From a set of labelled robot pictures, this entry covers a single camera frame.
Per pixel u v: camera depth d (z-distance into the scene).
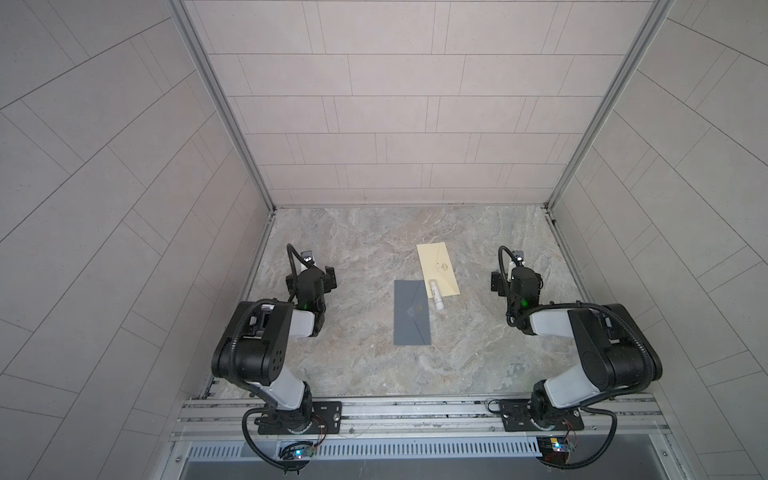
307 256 0.80
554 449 0.68
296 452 0.65
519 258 0.79
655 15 0.71
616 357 0.44
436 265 0.99
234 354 0.41
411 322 0.87
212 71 0.81
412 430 0.71
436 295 0.91
